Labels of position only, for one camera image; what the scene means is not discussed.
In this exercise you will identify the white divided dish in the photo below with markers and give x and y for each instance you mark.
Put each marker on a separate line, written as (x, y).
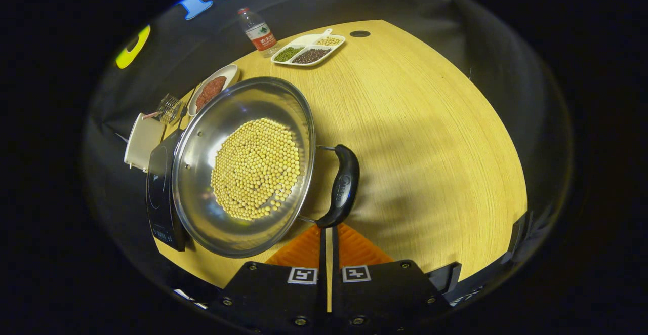
(307, 42)

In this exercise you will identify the small heap of green beans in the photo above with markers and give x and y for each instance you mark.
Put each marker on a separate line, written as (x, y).
(288, 54)

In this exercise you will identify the black table grommet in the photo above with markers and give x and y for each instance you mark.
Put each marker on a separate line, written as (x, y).
(360, 34)

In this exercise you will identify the small heap of yellow beans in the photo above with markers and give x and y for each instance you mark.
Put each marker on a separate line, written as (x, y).
(329, 41)

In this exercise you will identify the round white plate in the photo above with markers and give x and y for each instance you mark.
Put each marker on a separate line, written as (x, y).
(231, 72)

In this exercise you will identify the small heap of dark beans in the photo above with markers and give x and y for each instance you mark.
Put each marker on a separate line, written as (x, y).
(311, 55)

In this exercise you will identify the black induction cooktop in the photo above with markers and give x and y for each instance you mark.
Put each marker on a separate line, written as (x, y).
(159, 193)

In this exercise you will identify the stainless steel pot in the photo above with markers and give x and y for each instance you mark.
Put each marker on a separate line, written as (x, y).
(200, 173)

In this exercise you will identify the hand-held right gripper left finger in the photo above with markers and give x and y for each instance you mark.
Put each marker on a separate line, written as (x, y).
(283, 294)

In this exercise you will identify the red raw steak piece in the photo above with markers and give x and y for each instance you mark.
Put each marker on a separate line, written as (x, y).
(203, 101)
(216, 85)

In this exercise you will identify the clear plastic water bottle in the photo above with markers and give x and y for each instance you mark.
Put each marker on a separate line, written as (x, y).
(260, 36)

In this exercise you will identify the pile of soybeans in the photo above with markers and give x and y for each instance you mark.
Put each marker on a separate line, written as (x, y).
(255, 168)

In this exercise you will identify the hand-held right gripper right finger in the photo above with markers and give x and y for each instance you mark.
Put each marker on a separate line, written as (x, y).
(385, 294)

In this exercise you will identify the white toaster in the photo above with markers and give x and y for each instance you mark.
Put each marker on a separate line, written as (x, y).
(143, 140)

